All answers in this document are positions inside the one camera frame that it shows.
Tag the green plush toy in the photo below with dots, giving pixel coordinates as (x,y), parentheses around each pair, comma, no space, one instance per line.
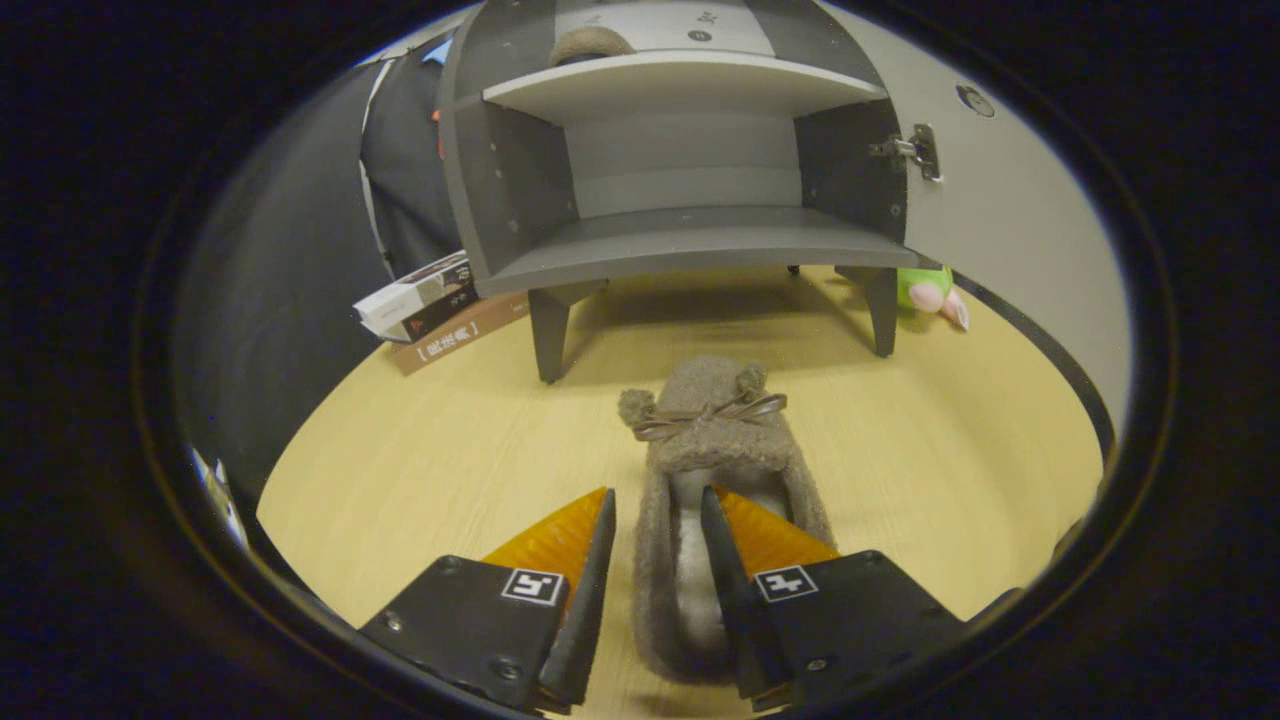
(925,290)

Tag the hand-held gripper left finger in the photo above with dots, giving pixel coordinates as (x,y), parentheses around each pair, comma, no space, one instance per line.
(590,600)

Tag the brown book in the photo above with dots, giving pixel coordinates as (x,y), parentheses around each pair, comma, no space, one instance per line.
(470,330)

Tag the black book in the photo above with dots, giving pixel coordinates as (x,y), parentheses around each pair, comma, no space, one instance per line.
(440,312)

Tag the metal door hinge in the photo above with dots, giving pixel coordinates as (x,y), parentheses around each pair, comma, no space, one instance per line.
(918,150)

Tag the grey shoe cabinet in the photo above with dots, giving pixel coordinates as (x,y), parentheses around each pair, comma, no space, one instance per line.
(690,240)

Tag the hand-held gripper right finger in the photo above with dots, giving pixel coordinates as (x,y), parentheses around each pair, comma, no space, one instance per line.
(730,590)

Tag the brown fuzzy shoe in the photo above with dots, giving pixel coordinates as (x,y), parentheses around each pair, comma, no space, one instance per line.
(710,420)
(590,45)

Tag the black backdrop cloth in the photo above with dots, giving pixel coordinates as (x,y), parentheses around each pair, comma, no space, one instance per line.
(290,250)

